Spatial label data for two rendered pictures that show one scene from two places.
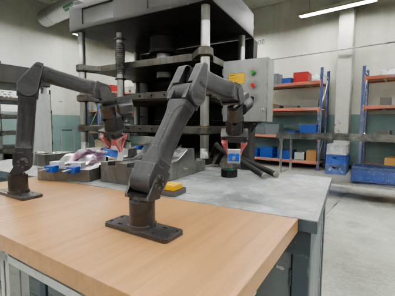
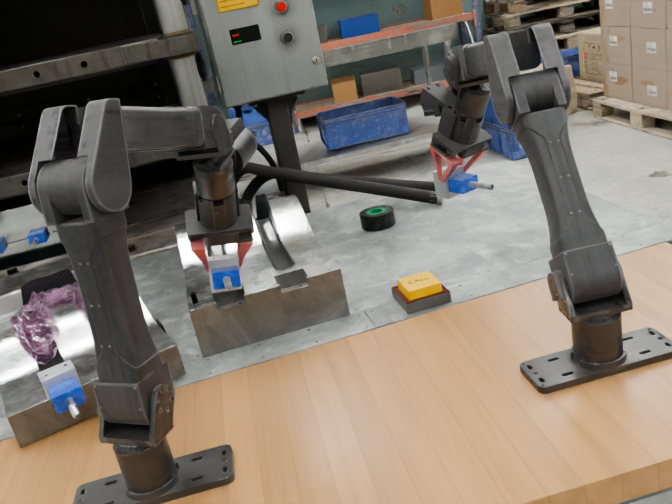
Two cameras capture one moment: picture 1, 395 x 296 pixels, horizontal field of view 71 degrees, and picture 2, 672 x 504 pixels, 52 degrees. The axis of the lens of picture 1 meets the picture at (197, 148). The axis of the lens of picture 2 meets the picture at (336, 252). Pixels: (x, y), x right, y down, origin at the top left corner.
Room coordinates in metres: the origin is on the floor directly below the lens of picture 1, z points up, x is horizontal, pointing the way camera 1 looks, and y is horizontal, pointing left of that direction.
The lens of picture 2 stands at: (0.23, 0.87, 1.33)
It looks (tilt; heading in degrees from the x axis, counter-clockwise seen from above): 21 degrees down; 321
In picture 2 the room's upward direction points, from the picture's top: 12 degrees counter-clockwise
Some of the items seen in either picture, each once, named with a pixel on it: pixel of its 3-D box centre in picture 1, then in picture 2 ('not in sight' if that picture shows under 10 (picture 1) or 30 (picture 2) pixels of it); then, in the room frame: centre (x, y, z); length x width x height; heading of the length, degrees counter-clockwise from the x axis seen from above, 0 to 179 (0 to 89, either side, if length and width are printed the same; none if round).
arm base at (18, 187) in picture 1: (18, 184); (146, 461); (0.97, 0.64, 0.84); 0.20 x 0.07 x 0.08; 58
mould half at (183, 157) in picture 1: (158, 161); (249, 254); (1.35, 0.19, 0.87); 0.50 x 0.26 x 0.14; 151
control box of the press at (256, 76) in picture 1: (245, 171); (297, 204); (1.87, -0.33, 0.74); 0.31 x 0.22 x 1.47; 61
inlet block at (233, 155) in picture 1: (233, 157); (466, 183); (1.05, -0.14, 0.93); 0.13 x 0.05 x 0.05; 172
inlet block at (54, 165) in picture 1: (49, 168); (68, 397); (1.19, 0.64, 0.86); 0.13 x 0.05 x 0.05; 169
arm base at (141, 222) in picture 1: (142, 214); (597, 336); (0.65, 0.13, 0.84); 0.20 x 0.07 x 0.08; 58
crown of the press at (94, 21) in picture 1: (165, 41); not in sight; (2.43, 0.28, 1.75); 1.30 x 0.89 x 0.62; 61
